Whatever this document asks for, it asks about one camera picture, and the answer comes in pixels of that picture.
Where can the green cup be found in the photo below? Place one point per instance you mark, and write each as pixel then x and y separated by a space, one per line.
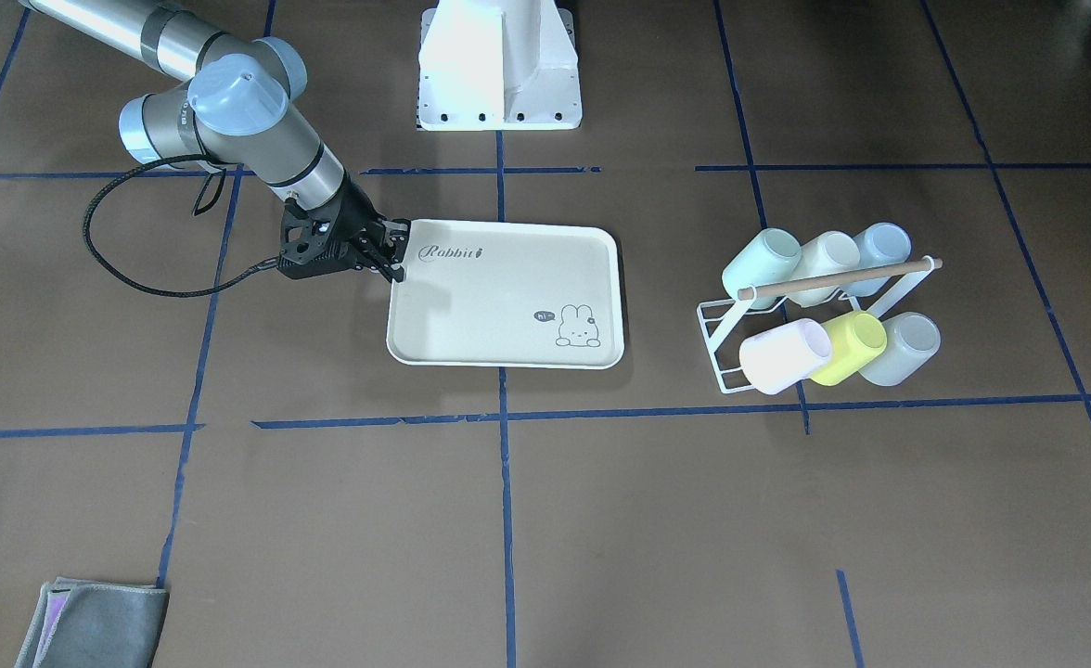
pixel 770 258

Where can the grey cup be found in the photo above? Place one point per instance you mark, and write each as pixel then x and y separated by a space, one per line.
pixel 913 339

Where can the grey folded cloth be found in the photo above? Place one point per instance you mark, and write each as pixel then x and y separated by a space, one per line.
pixel 88 623

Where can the pink cup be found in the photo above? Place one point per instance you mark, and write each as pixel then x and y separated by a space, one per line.
pixel 780 357

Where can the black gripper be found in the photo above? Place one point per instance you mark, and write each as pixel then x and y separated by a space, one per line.
pixel 357 214

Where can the cream rabbit tray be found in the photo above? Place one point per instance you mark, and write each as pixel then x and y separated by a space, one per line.
pixel 506 294

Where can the white wire cup rack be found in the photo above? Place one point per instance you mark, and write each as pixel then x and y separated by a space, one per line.
pixel 718 319

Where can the yellow cup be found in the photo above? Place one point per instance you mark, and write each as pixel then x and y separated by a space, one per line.
pixel 856 339

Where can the light blue cup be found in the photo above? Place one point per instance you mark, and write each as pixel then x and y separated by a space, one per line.
pixel 881 244

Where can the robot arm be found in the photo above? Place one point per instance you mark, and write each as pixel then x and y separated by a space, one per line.
pixel 234 105

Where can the white pedestal column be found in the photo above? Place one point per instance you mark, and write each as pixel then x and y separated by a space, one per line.
pixel 499 66

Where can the white cup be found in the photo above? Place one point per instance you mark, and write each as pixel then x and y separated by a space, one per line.
pixel 828 254

